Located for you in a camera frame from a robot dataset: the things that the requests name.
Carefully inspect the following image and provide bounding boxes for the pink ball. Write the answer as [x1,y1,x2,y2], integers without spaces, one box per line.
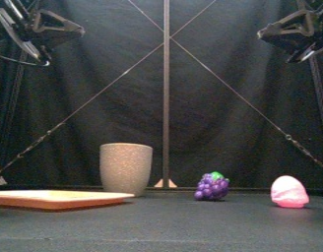
[270,175,310,209]

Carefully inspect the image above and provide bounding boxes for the pink plate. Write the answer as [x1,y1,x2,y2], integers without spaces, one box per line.
[0,189,136,211]

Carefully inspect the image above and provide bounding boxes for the black cloth backdrop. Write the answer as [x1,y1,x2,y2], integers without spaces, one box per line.
[0,0,323,192]

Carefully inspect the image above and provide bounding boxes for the grey speckled cup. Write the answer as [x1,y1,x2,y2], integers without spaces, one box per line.
[99,142,154,197]

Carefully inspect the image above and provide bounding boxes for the purple toy grapes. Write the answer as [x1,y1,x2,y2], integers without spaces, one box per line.
[194,170,231,202]

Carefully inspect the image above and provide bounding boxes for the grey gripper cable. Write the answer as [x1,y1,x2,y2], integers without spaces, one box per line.
[0,51,51,68]

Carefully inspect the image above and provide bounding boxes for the thin diagonal brace wire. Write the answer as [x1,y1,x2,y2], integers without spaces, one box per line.
[0,0,218,176]
[125,0,323,173]

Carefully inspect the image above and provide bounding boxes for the grey metal frame post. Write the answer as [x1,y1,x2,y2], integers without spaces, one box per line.
[162,0,172,189]

